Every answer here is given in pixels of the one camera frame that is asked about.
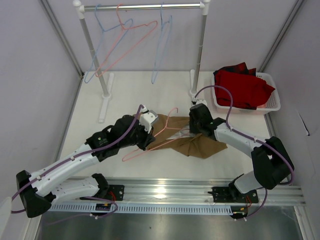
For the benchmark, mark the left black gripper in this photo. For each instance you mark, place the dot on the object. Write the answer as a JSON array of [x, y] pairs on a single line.
[[148, 138]]

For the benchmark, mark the white plastic basket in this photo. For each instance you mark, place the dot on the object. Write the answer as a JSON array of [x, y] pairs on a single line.
[[272, 105]]

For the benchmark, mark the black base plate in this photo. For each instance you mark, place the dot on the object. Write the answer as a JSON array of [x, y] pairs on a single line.
[[226, 194], [113, 192]]

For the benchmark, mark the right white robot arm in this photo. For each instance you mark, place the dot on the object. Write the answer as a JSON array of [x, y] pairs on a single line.
[[270, 160]]

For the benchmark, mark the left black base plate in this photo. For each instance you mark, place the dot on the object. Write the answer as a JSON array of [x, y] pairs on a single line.
[[113, 192]]

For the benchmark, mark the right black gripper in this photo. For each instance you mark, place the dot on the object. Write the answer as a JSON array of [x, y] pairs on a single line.
[[192, 128]]

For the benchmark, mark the metal clothes rack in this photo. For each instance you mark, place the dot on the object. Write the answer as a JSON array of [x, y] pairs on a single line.
[[107, 85]]

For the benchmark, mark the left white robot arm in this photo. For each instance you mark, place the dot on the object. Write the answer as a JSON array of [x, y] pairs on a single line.
[[42, 189]]

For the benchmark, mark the tan brown skirt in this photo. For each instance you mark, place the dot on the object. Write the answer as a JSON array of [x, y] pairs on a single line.
[[201, 147]]

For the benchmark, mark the red folded garment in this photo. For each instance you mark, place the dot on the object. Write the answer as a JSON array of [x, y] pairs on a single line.
[[247, 90]]

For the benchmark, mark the blue wire hanger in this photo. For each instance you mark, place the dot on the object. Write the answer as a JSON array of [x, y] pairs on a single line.
[[162, 44], [103, 31]]

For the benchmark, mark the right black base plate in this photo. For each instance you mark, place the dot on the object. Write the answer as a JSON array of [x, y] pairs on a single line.
[[226, 194]]

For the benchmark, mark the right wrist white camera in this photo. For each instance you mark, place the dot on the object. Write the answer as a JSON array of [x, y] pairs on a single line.
[[199, 101]]

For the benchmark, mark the right blue wire hanger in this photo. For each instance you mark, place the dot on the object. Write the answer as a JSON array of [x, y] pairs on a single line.
[[162, 44]]

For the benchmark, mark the white slotted cable duct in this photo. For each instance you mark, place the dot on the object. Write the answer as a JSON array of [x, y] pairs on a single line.
[[137, 208]]

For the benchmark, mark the leftmost blue wire hanger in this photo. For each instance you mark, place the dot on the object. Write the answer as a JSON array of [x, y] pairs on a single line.
[[103, 31]]

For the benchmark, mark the aluminium mounting rail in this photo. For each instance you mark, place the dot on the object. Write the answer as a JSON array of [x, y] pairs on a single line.
[[194, 191]]

